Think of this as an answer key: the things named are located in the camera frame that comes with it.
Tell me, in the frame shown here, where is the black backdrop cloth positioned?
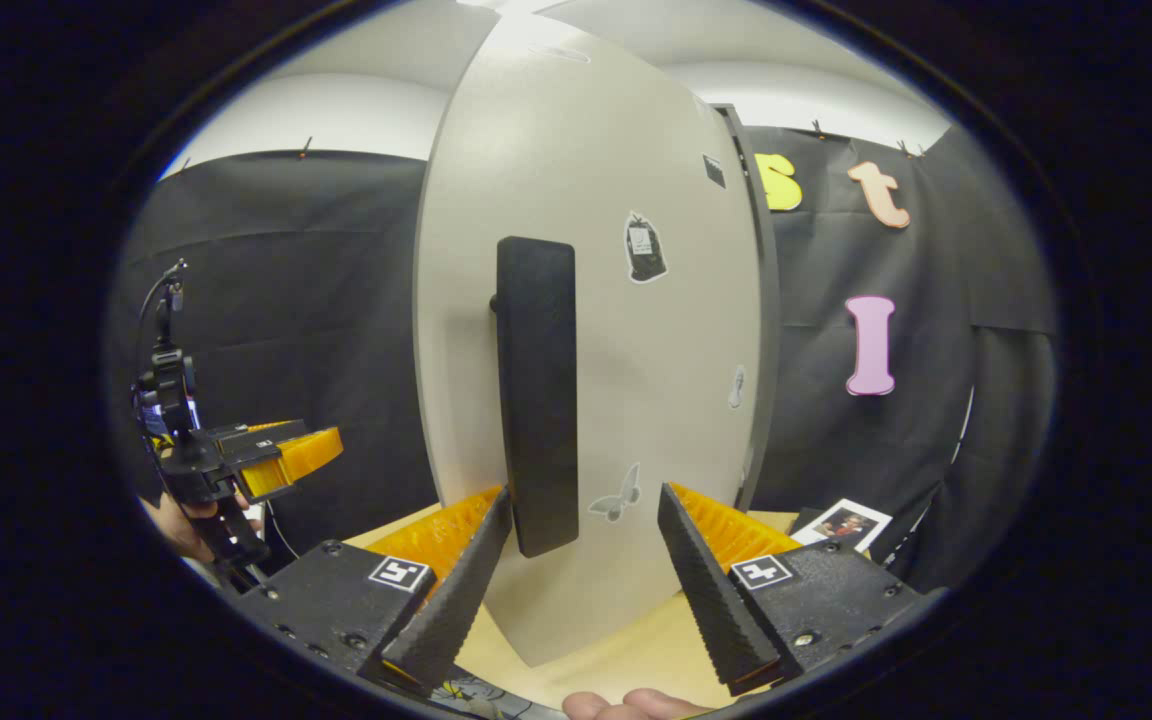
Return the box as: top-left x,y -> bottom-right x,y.
116,125 -> 1059,591

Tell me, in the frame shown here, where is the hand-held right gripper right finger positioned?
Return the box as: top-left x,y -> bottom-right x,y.
658,482 -> 947,698

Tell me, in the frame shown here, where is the beige cabinet door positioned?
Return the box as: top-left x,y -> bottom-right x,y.
414,15 -> 767,669

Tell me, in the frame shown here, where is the small white photo box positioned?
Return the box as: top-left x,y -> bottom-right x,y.
791,498 -> 892,553

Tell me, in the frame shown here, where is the black cabinet door handle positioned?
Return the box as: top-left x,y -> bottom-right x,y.
491,237 -> 579,559

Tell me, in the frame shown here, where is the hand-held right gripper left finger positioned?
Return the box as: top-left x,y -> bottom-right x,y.
234,485 -> 515,698

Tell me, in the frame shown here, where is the dark grey cabinet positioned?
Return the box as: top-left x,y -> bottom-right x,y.
711,103 -> 783,513

